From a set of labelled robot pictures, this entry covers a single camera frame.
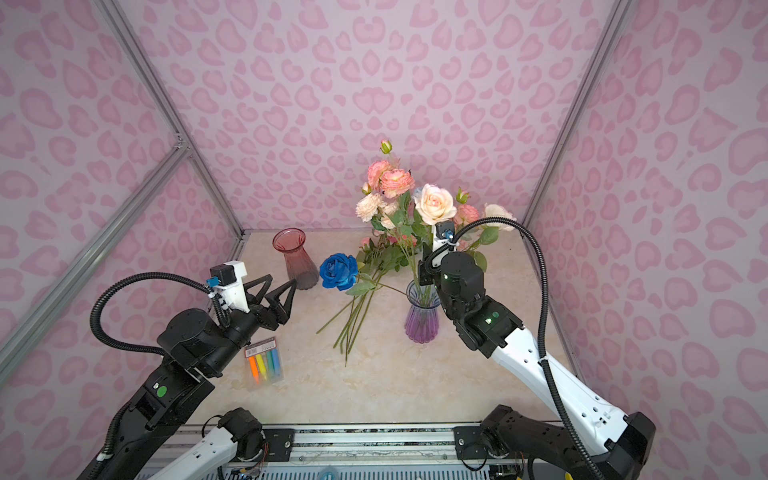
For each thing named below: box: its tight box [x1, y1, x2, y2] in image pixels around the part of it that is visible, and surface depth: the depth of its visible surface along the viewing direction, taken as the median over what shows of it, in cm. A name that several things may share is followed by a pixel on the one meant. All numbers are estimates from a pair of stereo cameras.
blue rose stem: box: [320, 253, 360, 291], surface depth 57 cm
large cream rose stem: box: [414, 183, 457, 226], surface depth 57 cm
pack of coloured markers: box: [244, 336, 284, 386], surface depth 86 cm
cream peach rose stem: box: [356, 193, 420, 283], surface depth 70 cm
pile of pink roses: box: [317, 235, 419, 367], surface depth 99 cm
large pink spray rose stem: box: [362, 140, 416, 241], surface depth 69 cm
